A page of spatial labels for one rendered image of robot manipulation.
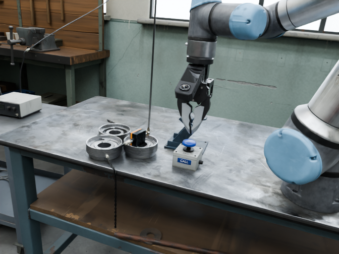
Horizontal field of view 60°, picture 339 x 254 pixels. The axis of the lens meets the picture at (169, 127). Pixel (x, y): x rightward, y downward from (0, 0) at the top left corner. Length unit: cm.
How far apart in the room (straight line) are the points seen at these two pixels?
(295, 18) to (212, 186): 45
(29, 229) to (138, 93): 176
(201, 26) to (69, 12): 216
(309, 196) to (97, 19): 225
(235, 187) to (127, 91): 207
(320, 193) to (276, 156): 19
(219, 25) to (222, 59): 171
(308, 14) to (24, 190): 99
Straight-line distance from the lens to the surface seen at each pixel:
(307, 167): 60
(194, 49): 77
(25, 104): 159
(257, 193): 80
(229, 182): 82
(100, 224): 104
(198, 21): 76
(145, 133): 90
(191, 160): 83
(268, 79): 240
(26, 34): 244
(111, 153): 86
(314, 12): 75
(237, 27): 69
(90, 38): 273
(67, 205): 114
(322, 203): 79
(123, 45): 270
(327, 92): 59
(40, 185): 191
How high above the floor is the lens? 121
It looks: 21 degrees down
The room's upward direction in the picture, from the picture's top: 4 degrees clockwise
